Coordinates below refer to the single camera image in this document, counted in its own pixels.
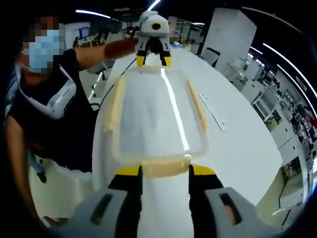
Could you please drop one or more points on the clear lid with beige latches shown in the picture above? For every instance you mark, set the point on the clear lid with beige latches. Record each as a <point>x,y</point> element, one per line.
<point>115,99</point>

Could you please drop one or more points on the flat metal strip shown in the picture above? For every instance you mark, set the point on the flat metal strip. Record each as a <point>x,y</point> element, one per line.
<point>213,112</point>

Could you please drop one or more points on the white square pillar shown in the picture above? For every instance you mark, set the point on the white square pillar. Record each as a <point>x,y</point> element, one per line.
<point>227,42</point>

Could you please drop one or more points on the white office chair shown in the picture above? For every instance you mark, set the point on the white office chair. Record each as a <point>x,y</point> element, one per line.
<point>99,68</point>

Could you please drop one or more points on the white worn chest device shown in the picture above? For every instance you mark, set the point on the white worn chest device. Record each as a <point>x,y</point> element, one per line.
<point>62,99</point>

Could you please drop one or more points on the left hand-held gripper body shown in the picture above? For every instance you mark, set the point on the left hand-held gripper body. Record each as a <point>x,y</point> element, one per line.
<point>154,26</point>

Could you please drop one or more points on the small clear plastic packet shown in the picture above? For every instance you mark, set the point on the small clear plastic packet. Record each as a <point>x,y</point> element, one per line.
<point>158,119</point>

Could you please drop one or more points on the row of white cabinets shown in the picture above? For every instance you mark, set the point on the row of white cabinets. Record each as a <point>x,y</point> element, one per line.
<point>262,104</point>

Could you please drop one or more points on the person's right hand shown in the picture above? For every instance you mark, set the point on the person's right hand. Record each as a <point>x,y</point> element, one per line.
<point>58,221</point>

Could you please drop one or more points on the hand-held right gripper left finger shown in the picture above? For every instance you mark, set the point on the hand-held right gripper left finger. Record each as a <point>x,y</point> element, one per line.
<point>111,213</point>

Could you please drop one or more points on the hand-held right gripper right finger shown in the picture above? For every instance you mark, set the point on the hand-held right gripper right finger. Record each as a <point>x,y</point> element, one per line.
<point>218,213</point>

